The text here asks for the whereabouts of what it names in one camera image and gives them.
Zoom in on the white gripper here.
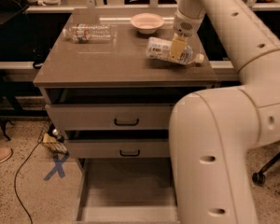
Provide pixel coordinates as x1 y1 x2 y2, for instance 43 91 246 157
168 9 203 63

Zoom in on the blue label plastic bottle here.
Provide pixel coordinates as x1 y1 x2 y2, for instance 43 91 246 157
146 37 204 65

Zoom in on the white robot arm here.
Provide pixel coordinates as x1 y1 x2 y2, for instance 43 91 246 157
169 0 280 224

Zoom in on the grey drawer cabinet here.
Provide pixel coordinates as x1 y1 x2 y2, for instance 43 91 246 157
33 7 219 224

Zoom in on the clear plastic water bottle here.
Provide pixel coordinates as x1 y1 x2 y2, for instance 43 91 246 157
63 23 113 43

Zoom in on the top grey drawer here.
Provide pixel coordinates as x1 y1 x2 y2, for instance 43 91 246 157
45 87 206 132

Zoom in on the grey drawer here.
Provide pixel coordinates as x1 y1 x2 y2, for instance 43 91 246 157
73 158 180 224
45 87 206 132
64 130 169 159

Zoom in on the middle grey drawer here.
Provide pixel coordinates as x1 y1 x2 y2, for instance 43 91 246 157
64 130 169 159

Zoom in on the bottom grey drawer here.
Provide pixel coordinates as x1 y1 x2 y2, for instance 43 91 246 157
73 158 180 224

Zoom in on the white paper bowl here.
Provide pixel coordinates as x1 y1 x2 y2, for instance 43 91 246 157
130 13 164 35

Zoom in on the blue tape cross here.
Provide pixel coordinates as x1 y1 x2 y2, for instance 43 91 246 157
44 154 69 181

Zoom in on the black table at left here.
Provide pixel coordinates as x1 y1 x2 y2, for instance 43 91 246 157
0 0 31 142

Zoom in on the tan shoe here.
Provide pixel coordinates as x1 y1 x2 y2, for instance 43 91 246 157
0 147 13 163

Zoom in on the black top drawer handle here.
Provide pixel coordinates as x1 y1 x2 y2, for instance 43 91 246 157
114 119 140 126

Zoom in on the black drawer handle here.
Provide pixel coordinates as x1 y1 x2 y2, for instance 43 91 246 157
119 149 140 157
114 119 140 126

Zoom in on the black middle drawer handle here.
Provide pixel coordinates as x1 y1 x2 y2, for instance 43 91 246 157
119 149 140 157

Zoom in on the wire basket on floor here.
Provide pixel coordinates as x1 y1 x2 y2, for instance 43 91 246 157
37 121 68 154

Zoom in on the black floor cable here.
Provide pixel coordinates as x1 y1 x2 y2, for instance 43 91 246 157
14 141 43 224

